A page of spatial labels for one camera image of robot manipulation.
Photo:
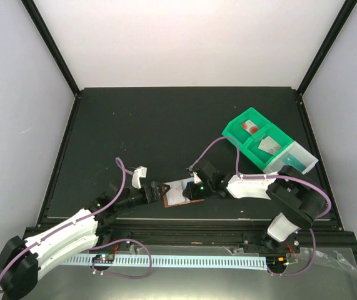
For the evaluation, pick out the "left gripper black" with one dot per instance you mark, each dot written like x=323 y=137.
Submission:
x=154 y=192

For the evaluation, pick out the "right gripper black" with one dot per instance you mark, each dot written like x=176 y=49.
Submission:
x=191 y=194

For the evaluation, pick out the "brown leather card holder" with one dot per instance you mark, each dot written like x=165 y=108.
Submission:
x=188 y=180

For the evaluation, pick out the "white card with magnetic stripe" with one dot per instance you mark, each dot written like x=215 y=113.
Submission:
x=269 y=145

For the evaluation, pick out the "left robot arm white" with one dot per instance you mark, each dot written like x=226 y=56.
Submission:
x=23 y=262

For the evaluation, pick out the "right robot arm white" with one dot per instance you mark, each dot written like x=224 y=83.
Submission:
x=299 y=202

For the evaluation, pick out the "white card pink flowers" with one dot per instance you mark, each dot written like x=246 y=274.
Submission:
x=175 y=195

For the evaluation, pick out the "red dotted card in bin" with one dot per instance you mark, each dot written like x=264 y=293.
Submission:
x=250 y=127

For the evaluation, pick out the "teal card in bin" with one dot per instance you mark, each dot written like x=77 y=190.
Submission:
x=292 y=161

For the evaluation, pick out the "green bin middle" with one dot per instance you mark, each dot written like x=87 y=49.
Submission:
x=258 y=157

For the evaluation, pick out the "green bin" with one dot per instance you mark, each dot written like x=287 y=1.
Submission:
x=242 y=128
x=258 y=157

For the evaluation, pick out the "green bin far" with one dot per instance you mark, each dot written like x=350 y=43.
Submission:
x=242 y=128

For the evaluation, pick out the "white translucent bin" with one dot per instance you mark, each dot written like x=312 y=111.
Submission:
x=293 y=155

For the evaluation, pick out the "small circuit board left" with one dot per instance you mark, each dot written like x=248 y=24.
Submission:
x=103 y=259

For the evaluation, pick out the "small circuit board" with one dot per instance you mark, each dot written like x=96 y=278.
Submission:
x=281 y=260
x=103 y=259

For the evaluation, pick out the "small circuit board right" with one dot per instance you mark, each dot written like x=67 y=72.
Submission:
x=281 y=260

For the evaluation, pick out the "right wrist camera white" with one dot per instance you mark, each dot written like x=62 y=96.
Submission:
x=194 y=175

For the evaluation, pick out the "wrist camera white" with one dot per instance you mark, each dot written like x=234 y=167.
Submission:
x=194 y=175
x=138 y=174

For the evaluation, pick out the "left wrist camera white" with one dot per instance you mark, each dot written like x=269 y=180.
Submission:
x=138 y=174

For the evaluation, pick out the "white slotted cable duct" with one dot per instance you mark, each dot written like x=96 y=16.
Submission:
x=170 y=261

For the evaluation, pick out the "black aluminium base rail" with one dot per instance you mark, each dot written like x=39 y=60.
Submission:
x=210 y=233

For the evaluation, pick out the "black frame post left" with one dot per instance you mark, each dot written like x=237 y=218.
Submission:
x=47 y=37

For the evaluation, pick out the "black frame post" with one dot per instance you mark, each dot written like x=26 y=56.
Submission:
x=47 y=37
x=328 y=41

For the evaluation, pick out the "black frame post right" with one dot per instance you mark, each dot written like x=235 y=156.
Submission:
x=328 y=41

